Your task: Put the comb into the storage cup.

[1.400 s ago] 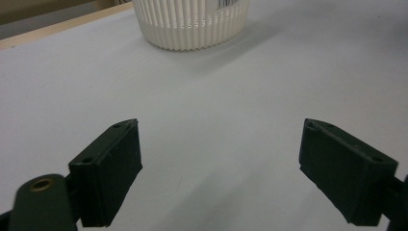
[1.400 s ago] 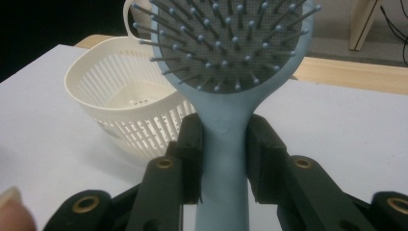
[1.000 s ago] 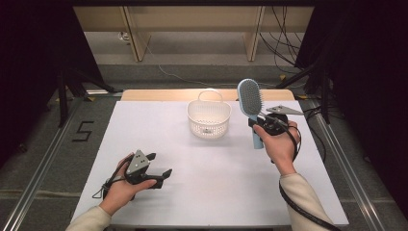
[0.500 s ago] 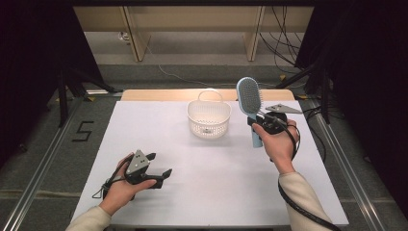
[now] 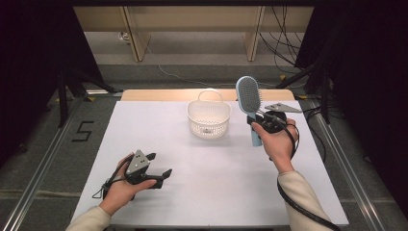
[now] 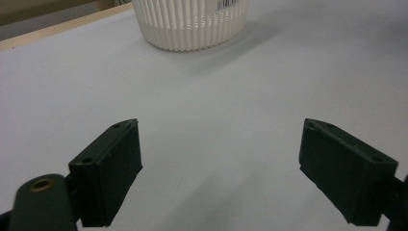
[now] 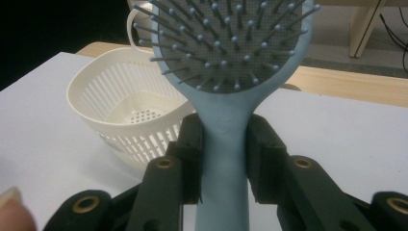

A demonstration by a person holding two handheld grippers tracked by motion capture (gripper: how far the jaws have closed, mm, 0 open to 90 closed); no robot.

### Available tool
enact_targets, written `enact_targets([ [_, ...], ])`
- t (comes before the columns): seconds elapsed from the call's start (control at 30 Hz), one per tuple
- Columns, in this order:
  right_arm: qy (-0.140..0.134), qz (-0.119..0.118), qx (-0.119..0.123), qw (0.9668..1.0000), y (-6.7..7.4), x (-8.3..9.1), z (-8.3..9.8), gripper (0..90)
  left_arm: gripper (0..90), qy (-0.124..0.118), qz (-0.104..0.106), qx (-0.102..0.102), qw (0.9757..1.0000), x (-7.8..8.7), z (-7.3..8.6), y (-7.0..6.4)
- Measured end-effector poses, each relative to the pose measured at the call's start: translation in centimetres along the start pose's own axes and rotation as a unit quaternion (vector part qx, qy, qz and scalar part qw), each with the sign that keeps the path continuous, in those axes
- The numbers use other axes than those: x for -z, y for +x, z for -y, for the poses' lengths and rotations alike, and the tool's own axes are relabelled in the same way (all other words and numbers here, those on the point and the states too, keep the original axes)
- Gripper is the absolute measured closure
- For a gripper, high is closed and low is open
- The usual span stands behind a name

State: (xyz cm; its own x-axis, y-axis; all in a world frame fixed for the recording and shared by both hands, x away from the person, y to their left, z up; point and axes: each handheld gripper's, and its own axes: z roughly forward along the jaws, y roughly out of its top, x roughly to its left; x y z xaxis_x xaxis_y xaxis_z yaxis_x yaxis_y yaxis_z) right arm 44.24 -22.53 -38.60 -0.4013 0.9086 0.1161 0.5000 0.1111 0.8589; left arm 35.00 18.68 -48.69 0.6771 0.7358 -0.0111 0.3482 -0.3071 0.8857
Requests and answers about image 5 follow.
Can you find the metal floor rail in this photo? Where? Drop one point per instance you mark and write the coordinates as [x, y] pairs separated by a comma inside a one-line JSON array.
[[340, 150], [41, 166]]

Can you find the black curtain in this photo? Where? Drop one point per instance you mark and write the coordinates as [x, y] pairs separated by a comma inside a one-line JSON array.
[[369, 80], [32, 64]]

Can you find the white plastic basket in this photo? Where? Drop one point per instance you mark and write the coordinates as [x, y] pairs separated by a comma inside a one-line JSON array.
[[209, 118]]

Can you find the white table cover sheet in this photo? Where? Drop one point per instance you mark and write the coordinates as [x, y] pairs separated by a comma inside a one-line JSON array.
[[198, 179]]

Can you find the light blue hairbrush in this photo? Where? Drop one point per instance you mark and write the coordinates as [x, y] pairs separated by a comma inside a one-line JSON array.
[[248, 93]]

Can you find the black metal stand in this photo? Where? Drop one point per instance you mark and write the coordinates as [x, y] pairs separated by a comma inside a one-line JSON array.
[[324, 96], [63, 96]]

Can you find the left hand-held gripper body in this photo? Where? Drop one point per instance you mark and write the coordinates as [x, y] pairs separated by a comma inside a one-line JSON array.
[[137, 163]]

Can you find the person's right hand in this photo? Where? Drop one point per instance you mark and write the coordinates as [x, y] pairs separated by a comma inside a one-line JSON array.
[[279, 144]]

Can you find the white wall plug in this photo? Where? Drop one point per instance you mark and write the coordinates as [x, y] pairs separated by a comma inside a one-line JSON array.
[[124, 36]]

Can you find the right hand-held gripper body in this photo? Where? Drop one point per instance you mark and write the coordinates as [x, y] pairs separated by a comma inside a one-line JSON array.
[[272, 123]]

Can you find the person's left hand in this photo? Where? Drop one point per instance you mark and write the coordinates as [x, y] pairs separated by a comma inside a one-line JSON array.
[[119, 192]]

